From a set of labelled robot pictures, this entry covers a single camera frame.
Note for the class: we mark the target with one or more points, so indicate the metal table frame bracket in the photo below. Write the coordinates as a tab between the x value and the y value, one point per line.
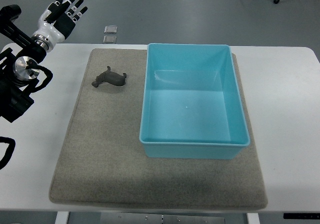
144	218

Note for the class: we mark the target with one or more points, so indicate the blue plastic box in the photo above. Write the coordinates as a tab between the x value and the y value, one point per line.
192	106

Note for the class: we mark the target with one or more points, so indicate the grey felt mat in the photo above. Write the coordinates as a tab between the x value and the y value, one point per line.
102	162

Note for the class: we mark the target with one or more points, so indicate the lower floor outlet plate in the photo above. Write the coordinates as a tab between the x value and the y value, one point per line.
109	39

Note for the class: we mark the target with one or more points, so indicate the black table control panel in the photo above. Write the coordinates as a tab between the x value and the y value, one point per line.
301	216

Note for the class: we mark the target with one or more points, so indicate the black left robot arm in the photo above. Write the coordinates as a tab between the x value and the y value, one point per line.
20	74

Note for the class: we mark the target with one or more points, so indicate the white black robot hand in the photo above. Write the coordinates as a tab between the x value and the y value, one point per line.
57	22

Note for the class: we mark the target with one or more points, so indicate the brown hippo toy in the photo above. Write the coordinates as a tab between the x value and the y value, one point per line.
110	77

